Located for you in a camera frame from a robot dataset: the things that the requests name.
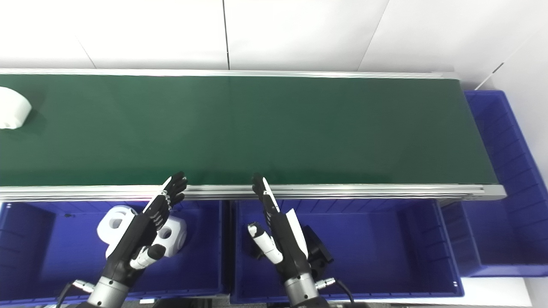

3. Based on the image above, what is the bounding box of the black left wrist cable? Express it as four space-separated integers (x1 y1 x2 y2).
55 279 95 308

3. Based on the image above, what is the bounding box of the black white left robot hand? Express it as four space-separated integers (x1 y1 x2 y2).
102 171 189 286

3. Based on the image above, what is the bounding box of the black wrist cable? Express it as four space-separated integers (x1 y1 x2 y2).
55 279 95 308
315 277 356 305

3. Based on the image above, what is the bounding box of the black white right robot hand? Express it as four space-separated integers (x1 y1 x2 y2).
247 172 314 281

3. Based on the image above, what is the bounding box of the black plastic part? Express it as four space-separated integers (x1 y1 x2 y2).
302 225 334 281

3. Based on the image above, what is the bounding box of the white plastic part with hole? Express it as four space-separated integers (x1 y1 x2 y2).
0 87 33 130
97 205 138 258
152 215 188 258

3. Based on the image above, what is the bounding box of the green conveyor belt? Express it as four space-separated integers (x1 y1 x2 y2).
0 74 500 187
0 68 508 203

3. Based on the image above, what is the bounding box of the blue plastic bin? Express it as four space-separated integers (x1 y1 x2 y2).
0 200 228 307
441 90 548 278
230 199 465 303

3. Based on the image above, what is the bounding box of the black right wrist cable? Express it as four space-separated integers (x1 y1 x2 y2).
315 277 356 305

